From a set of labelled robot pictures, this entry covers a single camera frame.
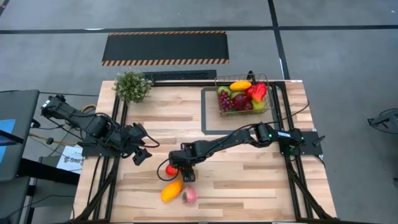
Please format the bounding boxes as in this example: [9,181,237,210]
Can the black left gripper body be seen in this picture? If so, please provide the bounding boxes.
[123,122,149,152]

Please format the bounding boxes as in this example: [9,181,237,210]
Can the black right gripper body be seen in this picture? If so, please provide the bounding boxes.
[169,142,203,169]

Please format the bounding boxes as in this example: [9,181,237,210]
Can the orange red plastic mango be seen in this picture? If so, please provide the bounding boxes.
[165,164,180,177]

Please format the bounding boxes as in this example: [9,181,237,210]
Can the dark red plastic grape bunch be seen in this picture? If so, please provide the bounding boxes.
[218,90,236,113]

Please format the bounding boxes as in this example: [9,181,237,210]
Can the dark red plastic fruit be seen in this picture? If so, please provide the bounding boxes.
[233,93,253,112]

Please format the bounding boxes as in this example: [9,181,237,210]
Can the yellow-green plastic apple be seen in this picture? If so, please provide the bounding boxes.
[251,99,266,113]

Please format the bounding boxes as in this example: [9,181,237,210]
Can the yellow plastic mango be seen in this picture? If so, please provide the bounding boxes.
[229,80,252,92]
[160,179,183,203]

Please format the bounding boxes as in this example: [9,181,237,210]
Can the red plastic apple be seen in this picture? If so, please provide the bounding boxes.
[244,85,256,100]

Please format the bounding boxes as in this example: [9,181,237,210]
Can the pink plastic peach with leaf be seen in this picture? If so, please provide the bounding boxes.
[181,185,199,205]

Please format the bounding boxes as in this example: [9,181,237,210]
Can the grey-bordered table mat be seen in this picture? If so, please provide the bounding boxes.
[200,86,280,136]

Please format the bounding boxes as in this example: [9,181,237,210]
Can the small green potted plant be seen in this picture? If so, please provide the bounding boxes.
[112,68,154,104]

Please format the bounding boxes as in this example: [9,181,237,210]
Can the white printed paper sheet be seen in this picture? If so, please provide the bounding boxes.
[56,144,84,175]

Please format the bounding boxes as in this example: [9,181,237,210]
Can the black perforated strip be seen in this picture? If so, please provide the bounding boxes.
[142,70,218,82]

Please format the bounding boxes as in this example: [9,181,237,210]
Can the black hazard-striped floor mat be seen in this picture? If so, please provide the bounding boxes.
[101,30,230,67]

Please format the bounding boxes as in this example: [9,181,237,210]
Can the black desk base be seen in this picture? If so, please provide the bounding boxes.
[17,157,81,187]

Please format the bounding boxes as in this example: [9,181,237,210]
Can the grey desk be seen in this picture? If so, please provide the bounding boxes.
[0,89,40,183]

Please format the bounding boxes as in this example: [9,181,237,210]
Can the blue screen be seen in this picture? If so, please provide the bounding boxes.
[0,118,17,166]

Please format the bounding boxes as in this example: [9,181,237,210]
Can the black tripod base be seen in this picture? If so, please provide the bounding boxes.
[368,108,398,135]

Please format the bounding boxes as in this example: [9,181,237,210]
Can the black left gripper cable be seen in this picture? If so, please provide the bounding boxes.
[141,133,160,149]

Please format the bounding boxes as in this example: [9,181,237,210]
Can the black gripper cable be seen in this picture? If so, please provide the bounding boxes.
[141,133,160,149]
[156,157,182,182]

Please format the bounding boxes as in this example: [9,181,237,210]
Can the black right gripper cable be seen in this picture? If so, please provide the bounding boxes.
[156,157,182,182]

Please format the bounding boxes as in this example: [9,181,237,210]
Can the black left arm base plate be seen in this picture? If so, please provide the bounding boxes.
[76,133,125,158]

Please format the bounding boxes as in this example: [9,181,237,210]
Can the black aluminium table frame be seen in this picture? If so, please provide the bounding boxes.
[71,80,340,223]

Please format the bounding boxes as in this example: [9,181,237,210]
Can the yellow cable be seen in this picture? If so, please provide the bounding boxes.
[29,133,78,147]

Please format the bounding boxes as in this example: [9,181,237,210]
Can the bronze wire basket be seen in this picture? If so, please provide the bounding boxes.
[214,73,275,118]

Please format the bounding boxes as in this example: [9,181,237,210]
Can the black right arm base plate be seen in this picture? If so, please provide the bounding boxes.
[277,130,326,156]

